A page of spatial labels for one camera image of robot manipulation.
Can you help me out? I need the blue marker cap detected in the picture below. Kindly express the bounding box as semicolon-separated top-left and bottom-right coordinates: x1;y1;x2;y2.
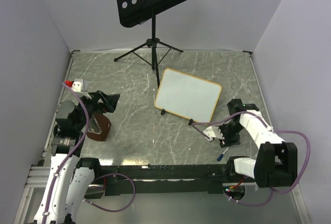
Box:
217;154;223;161

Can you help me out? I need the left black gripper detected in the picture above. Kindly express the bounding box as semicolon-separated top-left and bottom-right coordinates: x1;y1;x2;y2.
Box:
74;89;119;130

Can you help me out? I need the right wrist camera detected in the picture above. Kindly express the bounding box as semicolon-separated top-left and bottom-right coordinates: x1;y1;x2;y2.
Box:
203;126;224;142

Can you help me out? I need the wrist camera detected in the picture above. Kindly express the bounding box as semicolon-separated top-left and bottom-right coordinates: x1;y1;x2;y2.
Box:
203;126;224;142
64;79;88;93

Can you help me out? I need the brown eraser holder block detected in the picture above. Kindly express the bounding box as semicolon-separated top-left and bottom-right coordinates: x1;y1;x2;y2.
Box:
87;113;111;142

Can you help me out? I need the aluminium frame rail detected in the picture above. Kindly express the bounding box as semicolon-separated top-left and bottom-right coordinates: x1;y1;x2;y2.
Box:
243;51;311;223
12;50;76;224

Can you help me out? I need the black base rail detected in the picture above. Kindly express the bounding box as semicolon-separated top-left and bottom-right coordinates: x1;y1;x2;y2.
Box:
74;163;257;198

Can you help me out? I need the right aluminium frame rail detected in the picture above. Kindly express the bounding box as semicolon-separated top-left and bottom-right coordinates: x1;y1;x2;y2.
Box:
243;51;311;223

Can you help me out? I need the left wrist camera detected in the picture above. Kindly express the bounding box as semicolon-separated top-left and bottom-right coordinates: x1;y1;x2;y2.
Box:
64;79;88;93

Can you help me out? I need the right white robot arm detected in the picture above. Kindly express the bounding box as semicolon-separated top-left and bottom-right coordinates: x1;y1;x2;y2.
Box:
218;99;297;188

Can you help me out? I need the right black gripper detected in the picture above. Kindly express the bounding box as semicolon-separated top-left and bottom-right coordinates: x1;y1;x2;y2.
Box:
215;121;244;148

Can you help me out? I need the orange framed whiteboard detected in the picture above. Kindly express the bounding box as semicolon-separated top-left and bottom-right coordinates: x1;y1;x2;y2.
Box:
154;68;222;122

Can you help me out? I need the left aluminium frame rail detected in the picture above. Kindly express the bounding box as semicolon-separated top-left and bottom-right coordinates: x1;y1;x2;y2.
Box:
12;50;76;224

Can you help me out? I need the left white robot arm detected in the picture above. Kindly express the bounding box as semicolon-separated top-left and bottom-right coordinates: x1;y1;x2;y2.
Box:
33;91;120;223

